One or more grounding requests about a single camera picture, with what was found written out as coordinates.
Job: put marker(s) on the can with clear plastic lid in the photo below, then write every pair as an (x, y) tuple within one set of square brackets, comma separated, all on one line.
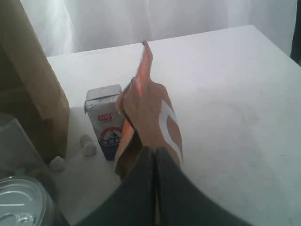
[(25, 202)]

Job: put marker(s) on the brown paper shopping bag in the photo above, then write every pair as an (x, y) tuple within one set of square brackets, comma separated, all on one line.
[(29, 88)]

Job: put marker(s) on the brown pouch with orange label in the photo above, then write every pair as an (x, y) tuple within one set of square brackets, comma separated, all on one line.
[(150, 119)]

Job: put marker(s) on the clear jar with gold lid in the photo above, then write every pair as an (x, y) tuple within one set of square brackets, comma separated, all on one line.
[(17, 151)]

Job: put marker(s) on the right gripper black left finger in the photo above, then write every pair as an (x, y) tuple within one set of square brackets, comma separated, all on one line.
[(133, 202)]

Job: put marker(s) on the small white milk carton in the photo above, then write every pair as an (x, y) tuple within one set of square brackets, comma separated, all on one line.
[(101, 107)]

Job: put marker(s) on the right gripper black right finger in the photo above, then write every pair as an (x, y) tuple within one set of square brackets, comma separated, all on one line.
[(181, 203)]

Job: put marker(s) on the white backdrop curtain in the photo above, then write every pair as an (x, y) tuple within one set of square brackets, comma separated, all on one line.
[(69, 26)]

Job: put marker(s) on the white crumpled ball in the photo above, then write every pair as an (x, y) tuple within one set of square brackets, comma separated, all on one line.
[(57, 164), (89, 149), (21, 172), (85, 138)]

